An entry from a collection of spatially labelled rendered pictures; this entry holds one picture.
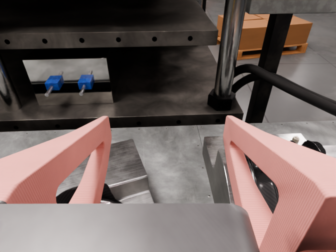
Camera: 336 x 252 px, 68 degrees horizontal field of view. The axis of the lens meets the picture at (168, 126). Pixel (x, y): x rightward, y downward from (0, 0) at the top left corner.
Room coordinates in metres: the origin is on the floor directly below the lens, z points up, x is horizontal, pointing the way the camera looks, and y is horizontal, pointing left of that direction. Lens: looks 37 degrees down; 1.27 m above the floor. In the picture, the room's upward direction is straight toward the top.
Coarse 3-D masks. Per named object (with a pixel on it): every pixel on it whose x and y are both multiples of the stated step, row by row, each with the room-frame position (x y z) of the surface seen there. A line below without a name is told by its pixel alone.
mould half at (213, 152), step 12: (204, 144) 0.48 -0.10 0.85; (216, 144) 0.47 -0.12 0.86; (300, 144) 0.47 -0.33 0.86; (204, 156) 0.47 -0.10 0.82; (216, 156) 0.37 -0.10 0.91; (216, 168) 0.36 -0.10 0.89; (216, 180) 0.35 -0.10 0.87; (228, 180) 0.30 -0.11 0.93; (216, 192) 0.33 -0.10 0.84; (228, 192) 0.28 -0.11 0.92
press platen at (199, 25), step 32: (0, 0) 1.28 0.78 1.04; (32, 0) 1.28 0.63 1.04; (64, 0) 1.28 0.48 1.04; (96, 0) 1.28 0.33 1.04; (128, 0) 1.28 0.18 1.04; (160, 0) 1.28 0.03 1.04; (192, 0) 1.27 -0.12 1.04; (0, 32) 0.79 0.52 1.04; (32, 32) 0.79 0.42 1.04; (64, 32) 0.79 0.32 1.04; (96, 32) 0.79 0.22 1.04; (128, 32) 0.80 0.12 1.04; (160, 32) 0.80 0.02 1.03; (192, 32) 0.81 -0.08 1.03
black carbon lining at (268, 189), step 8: (304, 144) 0.38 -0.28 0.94; (312, 144) 0.37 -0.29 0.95; (320, 144) 0.36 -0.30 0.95; (248, 160) 0.33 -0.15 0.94; (256, 168) 0.37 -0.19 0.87; (256, 176) 0.32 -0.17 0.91; (264, 176) 0.32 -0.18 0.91; (256, 184) 0.29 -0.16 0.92; (264, 184) 0.29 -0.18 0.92; (272, 184) 0.29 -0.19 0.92; (264, 192) 0.28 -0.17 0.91; (272, 192) 0.28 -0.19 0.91; (272, 200) 0.27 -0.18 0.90; (272, 208) 0.26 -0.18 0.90
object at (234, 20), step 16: (240, 0) 0.75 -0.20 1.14; (224, 16) 0.77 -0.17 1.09; (240, 16) 0.75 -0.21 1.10; (224, 32) 0.76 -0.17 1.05; (240, 32) 0.76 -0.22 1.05; (224, 48) 0.75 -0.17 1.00; (224, 64) 0.75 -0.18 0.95; (224, 80) 0.75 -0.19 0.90; (208, 96) 0.77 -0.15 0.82; (224, 96) 0.75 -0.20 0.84
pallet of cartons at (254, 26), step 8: (248, 16) 3.68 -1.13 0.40; (256, 16) 3.68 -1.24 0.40; (264, 16) 3.68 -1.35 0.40; (248, 24) 3.28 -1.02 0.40; (256, 24) 3.28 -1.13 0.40; (264, 24) 3.28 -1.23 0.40; (296, 24) 3.30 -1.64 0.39; (304, 24) 3.33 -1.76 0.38; (248, 32) 3.13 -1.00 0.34; (256, 32) 3.16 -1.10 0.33; (264, 32) 3.18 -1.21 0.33; (288, 32) 3.28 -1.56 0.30; (296, 32) 3.31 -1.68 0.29; (304, 32) 3.34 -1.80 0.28; (240, 40) 3.12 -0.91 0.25; (248, 40) 3.14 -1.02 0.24; (256, 40) 3.16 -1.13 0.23; (288, 40) 3.29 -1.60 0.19; (296, 40) 3.32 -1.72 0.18; (304, 40) 3.35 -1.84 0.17; (240, 48) 3.12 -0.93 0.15; (248, 48) 3.14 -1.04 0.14; (256, 48) 3.17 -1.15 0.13; (296, 48) 3.42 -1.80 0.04; (304, 48) 3.36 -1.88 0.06; (240, 56) 3.11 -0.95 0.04; (248, 56) 3.17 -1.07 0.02; (256, 56) 3.17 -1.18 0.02
